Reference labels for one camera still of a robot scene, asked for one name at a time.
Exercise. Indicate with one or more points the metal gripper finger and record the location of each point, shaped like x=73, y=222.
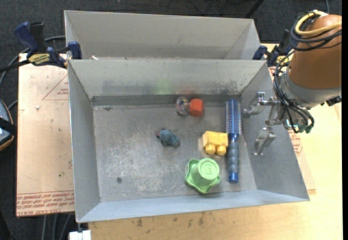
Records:
x=265, y=138
x=269, y=103

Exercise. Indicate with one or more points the blue hairbrush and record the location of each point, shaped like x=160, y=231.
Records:
x=233, y=119

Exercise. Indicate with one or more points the yellow toy block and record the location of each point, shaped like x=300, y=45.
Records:
x=214, y=139

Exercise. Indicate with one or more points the green plastic cup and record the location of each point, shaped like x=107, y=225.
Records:
x=206, y=172

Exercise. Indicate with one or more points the orange-red block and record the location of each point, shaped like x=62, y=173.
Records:
x=196, y=107

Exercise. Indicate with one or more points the dark blue toy animal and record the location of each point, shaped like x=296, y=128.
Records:
x=168, y=138

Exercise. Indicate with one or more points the grey metal bin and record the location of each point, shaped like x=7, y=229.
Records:
x=141, y=157

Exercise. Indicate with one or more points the brown cardboard board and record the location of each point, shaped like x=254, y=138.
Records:
x=43, y=138

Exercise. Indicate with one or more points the black cylinder on white bracket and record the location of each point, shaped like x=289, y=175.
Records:
x=333, y=101

